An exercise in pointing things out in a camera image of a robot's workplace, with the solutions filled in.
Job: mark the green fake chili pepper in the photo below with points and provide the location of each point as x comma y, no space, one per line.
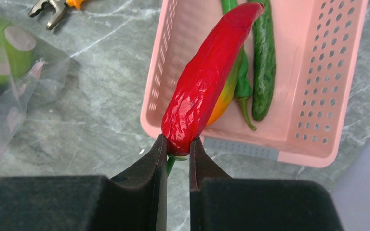
238,87

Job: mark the orange black pliers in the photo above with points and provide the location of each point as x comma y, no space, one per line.
59,8

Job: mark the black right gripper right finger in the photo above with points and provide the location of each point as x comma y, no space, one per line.
219,202

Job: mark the green fake cucumber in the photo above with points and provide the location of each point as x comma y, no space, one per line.
264,63

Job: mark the red fake pepper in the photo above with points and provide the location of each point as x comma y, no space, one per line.
204,77

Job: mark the pink plastic basket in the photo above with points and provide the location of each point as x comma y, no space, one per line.
316,51

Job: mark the green orange fake mango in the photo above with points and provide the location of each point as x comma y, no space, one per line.
225,95

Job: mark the clear zip top bag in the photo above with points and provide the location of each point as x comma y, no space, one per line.
41,84

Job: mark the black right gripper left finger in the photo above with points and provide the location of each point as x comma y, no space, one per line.
133,200

